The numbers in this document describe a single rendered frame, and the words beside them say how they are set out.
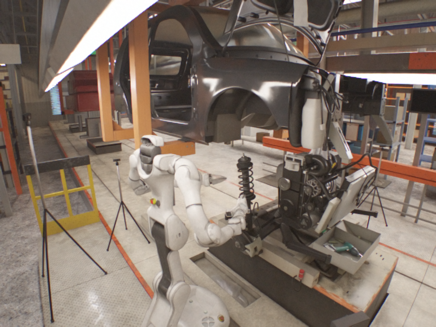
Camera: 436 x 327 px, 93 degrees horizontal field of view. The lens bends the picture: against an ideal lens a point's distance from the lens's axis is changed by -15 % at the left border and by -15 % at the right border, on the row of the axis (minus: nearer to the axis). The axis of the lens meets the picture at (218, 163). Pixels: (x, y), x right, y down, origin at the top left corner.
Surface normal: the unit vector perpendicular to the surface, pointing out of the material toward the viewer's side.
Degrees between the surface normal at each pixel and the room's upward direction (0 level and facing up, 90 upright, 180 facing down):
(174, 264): 90
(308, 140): 99
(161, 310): 52
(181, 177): 70
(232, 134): 90
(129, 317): 0
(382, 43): 90
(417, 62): 90
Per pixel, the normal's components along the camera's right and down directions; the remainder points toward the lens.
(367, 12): -0.78, 0.18
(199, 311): 0.00, -0.96
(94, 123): 0.62, 0.22
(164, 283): -0.48, -0.52
